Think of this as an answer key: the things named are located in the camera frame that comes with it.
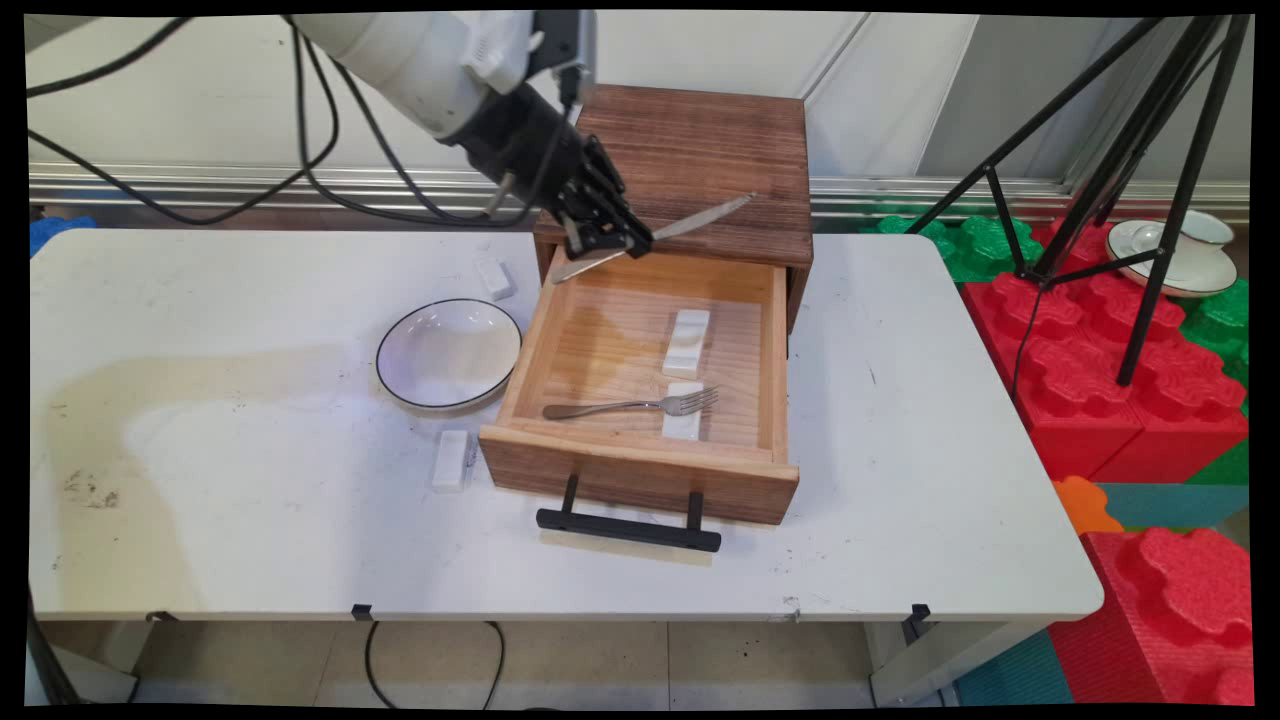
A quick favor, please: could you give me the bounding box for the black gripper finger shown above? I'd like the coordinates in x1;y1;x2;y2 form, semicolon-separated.
556;198;638;259
588;138;655;252

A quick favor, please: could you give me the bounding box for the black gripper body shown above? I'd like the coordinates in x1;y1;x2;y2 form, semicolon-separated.
440;85;614;217

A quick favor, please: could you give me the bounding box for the silver serrated table knife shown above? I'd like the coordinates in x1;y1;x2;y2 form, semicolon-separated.
548;192;758;286

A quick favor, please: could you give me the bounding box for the dark brown wooden cabinet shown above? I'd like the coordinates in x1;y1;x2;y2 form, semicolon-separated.
533;83;814;336

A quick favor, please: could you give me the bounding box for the light wooden drawer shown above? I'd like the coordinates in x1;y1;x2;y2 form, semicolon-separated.
478;243;801;527

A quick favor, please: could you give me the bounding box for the silver fork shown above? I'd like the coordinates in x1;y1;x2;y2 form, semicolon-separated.
543;386;721;421

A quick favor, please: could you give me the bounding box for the white bowl with black rim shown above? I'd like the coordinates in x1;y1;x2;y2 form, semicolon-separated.
376;298;523;411

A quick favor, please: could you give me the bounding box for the green foam building block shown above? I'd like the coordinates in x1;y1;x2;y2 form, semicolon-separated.
1180;278;1251;411
865;215;1046;284

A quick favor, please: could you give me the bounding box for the red foam building block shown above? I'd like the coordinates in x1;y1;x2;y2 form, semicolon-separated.
1048;527;1256;706
960;218;1251;484

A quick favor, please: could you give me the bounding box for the white table leg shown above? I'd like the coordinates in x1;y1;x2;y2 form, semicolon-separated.
866;620;1049;707

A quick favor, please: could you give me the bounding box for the orange foam piece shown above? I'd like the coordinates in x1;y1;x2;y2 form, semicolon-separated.
1052;476;1126;536

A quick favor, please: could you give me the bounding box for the black tripod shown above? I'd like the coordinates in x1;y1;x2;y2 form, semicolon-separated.
905;15;1253;389

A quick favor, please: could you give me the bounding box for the white teacup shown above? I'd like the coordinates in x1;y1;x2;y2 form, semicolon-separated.
1130;210;1236;263

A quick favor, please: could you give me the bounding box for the teal foam mat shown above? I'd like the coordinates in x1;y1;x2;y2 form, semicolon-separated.
1100;483;1251;531

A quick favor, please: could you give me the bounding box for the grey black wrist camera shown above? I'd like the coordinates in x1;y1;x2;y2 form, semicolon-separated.
530;12;599;107

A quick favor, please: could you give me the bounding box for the silver metal wall rail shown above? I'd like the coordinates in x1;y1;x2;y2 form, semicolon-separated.
28;163;1251;227

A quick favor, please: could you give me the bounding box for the black drawer handle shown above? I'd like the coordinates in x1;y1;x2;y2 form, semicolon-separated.
536;472;723;554

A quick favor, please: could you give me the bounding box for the black cable under table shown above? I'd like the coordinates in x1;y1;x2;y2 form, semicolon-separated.
363;620;506;711

